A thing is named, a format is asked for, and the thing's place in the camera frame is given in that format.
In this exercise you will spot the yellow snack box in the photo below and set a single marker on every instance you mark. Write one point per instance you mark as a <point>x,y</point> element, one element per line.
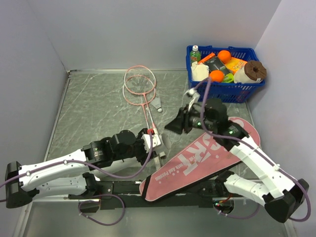
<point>235,64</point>

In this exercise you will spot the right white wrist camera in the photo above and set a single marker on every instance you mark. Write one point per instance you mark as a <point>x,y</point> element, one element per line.
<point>193,94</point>

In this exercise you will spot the orange fruit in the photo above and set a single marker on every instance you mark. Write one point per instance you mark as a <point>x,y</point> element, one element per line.
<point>224,56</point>
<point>217,76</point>

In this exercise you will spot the white shuttlecock tube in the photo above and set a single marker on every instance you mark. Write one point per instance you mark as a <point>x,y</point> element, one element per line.
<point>164,144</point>

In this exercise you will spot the white carton box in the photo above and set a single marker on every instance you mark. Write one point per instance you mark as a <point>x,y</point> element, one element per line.
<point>199,71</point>

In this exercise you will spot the white shuttlecock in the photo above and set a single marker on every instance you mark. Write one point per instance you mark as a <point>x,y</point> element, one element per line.
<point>156,103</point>

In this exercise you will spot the blue plastic basket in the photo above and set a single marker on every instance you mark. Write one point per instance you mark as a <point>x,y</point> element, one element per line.
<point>228,92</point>

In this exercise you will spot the orange thin box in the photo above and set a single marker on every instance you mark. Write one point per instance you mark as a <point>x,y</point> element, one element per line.
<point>208,57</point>

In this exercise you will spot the pink badminton racket upper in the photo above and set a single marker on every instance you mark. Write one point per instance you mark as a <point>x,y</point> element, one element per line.
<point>142,70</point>

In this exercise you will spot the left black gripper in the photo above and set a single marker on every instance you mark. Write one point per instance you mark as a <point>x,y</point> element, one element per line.
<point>143,158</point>

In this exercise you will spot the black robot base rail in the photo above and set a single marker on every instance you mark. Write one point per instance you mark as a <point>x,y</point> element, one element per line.
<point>202,194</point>

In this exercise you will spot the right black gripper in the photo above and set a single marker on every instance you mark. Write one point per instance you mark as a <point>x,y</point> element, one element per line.
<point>182,120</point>

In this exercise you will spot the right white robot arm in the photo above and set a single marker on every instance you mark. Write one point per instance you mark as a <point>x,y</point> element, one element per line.
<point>278,192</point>

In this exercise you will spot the orange fruit upper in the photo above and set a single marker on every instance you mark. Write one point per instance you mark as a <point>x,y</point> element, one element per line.
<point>224,56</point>

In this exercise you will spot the green small pack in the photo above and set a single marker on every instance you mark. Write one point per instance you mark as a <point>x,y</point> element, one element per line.
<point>228,78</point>

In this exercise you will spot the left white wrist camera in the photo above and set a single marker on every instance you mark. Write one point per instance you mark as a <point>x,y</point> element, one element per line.
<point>153,140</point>

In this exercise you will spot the green drink bottle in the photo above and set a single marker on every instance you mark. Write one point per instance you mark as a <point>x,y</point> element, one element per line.
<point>195,55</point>

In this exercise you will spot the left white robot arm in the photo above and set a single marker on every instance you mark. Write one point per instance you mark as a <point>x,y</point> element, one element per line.
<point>70,174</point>

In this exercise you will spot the orange fruit lower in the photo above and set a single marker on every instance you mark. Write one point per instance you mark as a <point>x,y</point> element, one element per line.
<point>217,76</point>

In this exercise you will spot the pink racket cover bag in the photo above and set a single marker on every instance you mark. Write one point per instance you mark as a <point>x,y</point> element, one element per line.
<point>203,158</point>

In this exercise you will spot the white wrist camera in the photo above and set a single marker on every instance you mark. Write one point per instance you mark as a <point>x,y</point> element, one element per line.
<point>193,94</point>
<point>153,140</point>

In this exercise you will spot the black product box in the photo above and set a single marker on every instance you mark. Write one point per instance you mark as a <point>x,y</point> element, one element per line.
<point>215,63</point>

